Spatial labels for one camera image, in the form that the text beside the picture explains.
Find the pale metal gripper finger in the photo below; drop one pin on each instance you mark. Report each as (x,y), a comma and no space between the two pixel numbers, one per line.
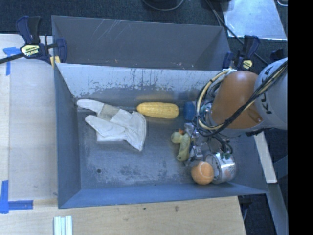
(189,128)
(197,153)

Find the yellow rubber duck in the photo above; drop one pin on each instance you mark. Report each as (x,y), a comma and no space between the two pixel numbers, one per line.
(184,144)

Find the blue plastic cup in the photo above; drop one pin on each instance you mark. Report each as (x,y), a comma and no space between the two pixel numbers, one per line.
(188,110)

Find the orange ball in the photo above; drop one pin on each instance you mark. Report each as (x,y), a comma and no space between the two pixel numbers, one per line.
(202,172)

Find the shiny silver metal cup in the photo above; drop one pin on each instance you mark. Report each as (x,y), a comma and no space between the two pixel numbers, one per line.
(225,169)

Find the yellow toy corn cob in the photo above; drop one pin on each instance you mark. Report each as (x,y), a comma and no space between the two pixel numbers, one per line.
(157,110)

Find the white work glove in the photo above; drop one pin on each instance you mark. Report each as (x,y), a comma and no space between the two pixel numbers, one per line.
(122,128)

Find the grey metal bin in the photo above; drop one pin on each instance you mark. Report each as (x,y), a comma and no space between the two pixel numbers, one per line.
(117,170)

